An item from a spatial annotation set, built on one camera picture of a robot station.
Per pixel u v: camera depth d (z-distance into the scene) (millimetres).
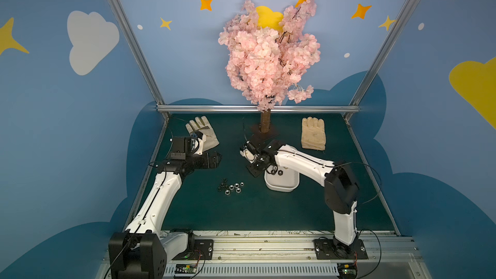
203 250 744
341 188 493
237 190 904
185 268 718
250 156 739
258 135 1102
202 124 1160
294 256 739
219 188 905
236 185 909
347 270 729
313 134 1118
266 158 637
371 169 1032
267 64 638
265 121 1064
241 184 909
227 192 886
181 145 623
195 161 679
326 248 744
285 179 931
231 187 905
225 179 931
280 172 958
